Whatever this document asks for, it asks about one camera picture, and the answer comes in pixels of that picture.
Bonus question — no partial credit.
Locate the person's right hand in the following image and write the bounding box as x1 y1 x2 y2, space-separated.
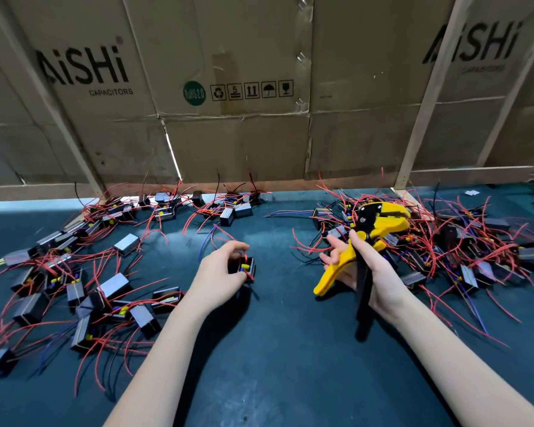
319 230 411 324

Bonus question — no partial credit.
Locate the black module with yellow terminals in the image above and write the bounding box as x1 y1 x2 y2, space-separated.
236 257 256 284

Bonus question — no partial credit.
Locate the pile of black wired modules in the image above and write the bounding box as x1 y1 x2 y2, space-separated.
265 170 534 349
0 172 273 397

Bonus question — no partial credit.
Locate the person's left forearm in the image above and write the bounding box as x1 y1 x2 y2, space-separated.
103 289 219 427

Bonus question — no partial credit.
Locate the printed brown cardboard sheet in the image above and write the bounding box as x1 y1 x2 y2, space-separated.
0 0 315 188
303 0 534 180

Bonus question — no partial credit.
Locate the person's right forearm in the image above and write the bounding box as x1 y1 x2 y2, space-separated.
376 291 534 427

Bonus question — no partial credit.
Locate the yellow and black wire stripper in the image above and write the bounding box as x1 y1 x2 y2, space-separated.
313 202 411 324

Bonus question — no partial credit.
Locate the person's left hand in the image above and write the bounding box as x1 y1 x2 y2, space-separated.
188 241 251 311

